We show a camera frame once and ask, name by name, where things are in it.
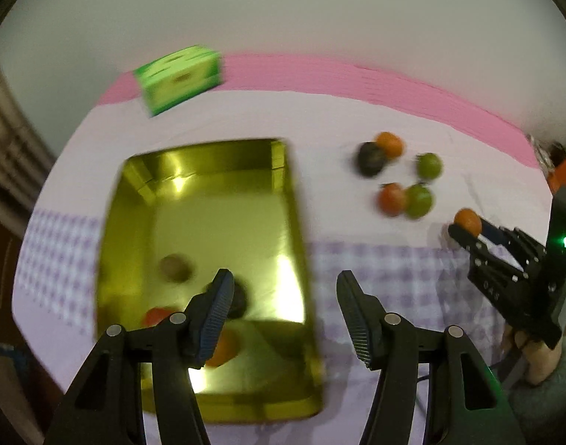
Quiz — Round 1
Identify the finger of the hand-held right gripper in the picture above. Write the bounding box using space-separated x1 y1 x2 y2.
448 224 530 298
480 219 550 270

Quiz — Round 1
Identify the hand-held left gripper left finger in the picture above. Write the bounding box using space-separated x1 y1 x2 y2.
43 268 235 445

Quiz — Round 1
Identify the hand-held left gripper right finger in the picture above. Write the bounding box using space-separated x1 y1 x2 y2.
336 270 527 445

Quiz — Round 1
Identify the small orange tangerine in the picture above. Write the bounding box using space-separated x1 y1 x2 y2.
204 328 240 369
454 208 483 237
375 132 405 159

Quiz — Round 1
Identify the golden metal tray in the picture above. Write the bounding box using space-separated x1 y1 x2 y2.
94 138 324 425

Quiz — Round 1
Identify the person's right forearm grey sleeve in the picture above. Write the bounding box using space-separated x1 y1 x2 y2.
504 334 566 445

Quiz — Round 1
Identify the person's right hand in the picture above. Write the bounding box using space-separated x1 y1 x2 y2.
502 323 563 386

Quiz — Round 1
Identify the dark purple round fruit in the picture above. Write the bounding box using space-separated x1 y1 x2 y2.
204 280 249 320
356 142 388 178

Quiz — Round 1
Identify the red-orange round fruit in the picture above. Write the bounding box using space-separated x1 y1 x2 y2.
142 307 178 328
378 182 408 217

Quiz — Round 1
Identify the brown kiwi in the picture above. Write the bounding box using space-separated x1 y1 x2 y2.
159 253 192 283

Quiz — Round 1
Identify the white purple checkered tablecloth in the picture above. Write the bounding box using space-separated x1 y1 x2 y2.
11 87 558 445

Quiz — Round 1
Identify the green round fruit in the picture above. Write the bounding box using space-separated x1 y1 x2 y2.
415 152 444 180
404 184 434 220

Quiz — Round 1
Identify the orange object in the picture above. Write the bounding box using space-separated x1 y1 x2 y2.
549 154 566 194

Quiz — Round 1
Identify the pink mat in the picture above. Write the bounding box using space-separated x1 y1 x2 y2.
97 53 542 168

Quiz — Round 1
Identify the green cardboard box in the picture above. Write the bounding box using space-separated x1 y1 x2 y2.
133 45 222 118

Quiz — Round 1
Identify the beige curtain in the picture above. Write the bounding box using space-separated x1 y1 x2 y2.
0 46 57 238

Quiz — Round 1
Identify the black cable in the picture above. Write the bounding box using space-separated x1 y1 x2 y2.
415 371 433 412

